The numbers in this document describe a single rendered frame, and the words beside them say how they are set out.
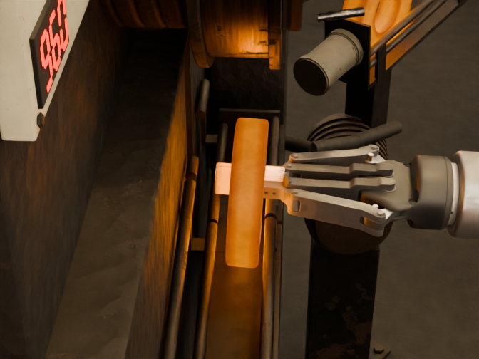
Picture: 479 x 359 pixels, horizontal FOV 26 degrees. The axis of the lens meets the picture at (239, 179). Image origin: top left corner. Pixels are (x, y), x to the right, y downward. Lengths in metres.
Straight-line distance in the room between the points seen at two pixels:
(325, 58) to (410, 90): 1.33
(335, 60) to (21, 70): 0.91
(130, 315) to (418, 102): 2.00
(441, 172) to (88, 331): 0.44
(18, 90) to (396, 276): 1.62
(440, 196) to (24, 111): 0.56
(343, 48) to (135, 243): 0.71
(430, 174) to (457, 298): 1.08
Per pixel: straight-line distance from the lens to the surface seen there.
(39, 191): 0.68
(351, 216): 1.02
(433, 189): 1.04
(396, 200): 1.03
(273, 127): 1.23
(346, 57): 1.45
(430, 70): 2.85
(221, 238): 1.15
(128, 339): 0.73
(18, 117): 0.58
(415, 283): 2.12
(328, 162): 1.08
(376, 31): 1.52
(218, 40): 0.88
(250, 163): 1.00
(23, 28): 0.56
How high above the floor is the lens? 1.38
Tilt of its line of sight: 35 degrees down
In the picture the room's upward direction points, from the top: straight up
